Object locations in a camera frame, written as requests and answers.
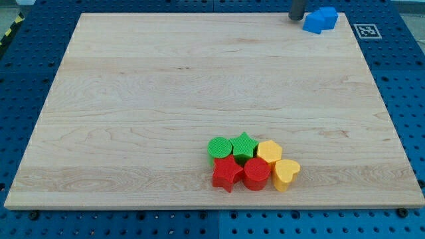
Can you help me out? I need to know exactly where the yellow heart block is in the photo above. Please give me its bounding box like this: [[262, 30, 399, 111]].
[[272, 159, 301, 192]]

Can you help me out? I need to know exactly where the black bolt front left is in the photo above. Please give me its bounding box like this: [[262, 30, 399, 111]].
[[28, 210, 40, 221]]

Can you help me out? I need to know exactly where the white fiducial marker tag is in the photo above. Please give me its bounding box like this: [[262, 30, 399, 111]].
[[353, 23, 382, 39]]

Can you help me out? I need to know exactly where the grey cylindrical robot arm tip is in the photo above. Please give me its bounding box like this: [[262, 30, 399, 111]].
[[288, 0, 307, 21]]

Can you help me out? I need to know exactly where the yellow black hazard tape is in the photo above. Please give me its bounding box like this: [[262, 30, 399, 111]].
[[1, 11, 25, 48]]

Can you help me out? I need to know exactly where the green cylinder block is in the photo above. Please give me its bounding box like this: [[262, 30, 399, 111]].
[[207, 137, 232, 166]]

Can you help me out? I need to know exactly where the red cylinder block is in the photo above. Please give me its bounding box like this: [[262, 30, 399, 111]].
[[243, 157, 271, 191]]

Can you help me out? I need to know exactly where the red star block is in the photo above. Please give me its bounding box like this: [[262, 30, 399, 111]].
[[212, 154, 244, 193]]

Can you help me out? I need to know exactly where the green star block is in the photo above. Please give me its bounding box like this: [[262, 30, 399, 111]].
[[229, 132, 259, 166]]

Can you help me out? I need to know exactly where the light wooden board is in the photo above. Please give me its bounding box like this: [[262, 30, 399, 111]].
[[5, 13, 424, 210]]

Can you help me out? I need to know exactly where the yellow hexagon block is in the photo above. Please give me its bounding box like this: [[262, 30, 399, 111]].
[[256, 140, 283, 170]]

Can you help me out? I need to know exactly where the blue wedge block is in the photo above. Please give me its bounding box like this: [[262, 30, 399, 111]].
[[302, 10, 325, 34]]

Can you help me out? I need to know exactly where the blue cube block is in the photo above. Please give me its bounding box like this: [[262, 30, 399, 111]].
[[319, 7, 339, 30]]

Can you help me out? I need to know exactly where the black bolt front right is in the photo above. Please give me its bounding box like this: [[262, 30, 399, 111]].
[[396, 208, 409, 218]]

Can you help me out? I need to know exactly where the black bolt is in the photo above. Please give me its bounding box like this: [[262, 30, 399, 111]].
[[28, 210, 40, 221], [396, 208, 409, 218]]

